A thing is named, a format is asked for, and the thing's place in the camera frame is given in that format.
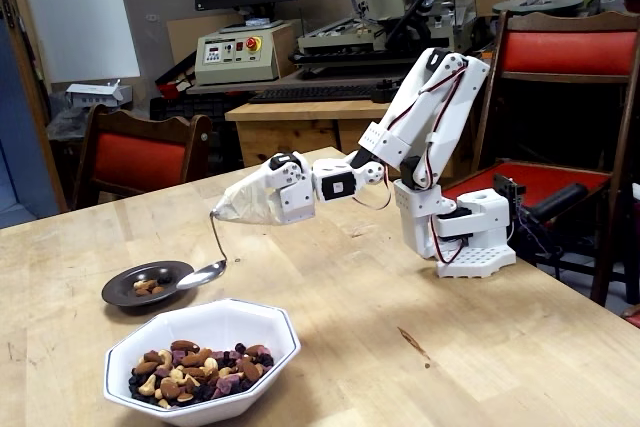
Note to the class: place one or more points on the dark metal plate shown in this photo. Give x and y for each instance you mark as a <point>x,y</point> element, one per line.
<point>120,292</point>

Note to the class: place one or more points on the cream masking tape wrap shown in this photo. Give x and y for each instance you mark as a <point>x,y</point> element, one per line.
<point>245,204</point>

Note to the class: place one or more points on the bent metal spoon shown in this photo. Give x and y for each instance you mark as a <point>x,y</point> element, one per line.
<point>200,278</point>

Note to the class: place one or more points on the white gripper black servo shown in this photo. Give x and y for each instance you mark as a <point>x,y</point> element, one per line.
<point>295,199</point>

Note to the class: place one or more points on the wooden workbench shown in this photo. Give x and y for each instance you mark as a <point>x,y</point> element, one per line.
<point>280,109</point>

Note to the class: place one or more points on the black keyboard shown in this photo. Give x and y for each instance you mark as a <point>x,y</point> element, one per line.
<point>305,93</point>

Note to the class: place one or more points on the brown cardboard sheet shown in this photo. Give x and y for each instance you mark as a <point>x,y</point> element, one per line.
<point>182,42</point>

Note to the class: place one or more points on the black controller circuit board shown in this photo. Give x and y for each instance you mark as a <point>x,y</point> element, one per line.
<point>507,187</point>

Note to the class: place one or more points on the mixed nuts and raisins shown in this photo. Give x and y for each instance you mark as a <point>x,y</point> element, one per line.
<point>200,377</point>

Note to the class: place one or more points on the grey board panel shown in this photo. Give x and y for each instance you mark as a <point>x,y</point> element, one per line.
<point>150,2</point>

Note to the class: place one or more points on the small scooped nut portion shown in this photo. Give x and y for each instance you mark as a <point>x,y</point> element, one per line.
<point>147,287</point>

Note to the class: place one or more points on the white paper model box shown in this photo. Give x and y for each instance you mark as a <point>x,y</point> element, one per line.
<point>92,93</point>

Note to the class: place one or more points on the black plastic crate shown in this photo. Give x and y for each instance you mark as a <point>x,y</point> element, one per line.
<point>190,108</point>

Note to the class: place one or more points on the beige control box red button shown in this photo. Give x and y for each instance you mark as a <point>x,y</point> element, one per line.
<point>235,59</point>

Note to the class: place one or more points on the wooden folding chair red cushions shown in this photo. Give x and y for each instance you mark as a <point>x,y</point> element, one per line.
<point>565,52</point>

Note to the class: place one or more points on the wooden chair red backrest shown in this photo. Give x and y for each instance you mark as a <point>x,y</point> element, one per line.
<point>140,159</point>

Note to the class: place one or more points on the red object at table edge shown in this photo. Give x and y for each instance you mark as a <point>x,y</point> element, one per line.
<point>634,319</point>

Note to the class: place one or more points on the white octagonal bowl blue rim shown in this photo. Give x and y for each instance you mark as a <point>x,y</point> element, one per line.
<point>250,322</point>

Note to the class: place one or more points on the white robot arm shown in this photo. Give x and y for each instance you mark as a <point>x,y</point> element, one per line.
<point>490,232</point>

